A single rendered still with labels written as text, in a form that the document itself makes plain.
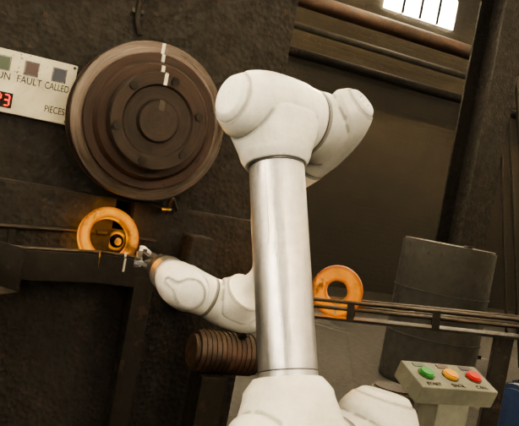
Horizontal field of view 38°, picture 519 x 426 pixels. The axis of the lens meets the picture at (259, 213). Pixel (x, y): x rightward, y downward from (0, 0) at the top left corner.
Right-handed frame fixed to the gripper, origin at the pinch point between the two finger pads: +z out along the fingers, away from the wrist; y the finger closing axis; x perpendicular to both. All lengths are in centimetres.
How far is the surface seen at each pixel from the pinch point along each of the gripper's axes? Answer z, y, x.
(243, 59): 38, 31, 62
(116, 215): 23.6, -3.8, 5.9
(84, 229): 21.4, -12.9, 0.4
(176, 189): 18.7, 11.4, 17.2
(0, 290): -6.5, -36.7, -13.1
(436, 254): 159, 227, -7
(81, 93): 20.6, -21.5, 39.2
